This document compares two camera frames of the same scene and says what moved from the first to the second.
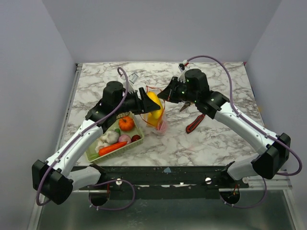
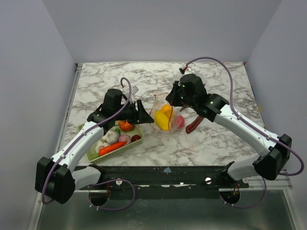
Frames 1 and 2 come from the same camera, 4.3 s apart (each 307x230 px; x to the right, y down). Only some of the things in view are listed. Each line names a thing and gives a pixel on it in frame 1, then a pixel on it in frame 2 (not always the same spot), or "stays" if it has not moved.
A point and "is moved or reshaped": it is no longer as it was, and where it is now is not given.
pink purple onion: (124, 137) stays
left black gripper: (144, 105) to (140, 116)
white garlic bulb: (100, 144) stays
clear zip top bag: (156, 121) is moved or reshaped
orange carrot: (107, 149) stays
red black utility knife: (191, 127) stays
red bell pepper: (162, 126) to (178, 121)
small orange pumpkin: (126, 123) stays
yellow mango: (155, 116) to (161, 120)
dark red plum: (135, 137) stays
